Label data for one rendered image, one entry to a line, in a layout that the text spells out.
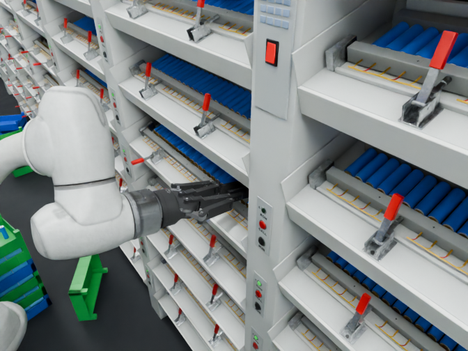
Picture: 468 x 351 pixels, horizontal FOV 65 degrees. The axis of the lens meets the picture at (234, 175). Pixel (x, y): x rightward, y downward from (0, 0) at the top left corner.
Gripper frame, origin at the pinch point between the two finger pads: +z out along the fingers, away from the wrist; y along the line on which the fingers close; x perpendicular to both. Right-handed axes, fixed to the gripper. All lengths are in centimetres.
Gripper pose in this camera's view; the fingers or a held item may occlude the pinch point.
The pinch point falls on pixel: (236, 191)
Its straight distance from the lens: 83.5
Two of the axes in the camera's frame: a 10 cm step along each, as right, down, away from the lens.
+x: -1.6, 8.7, 4.6
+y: -5.8, -4.6, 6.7
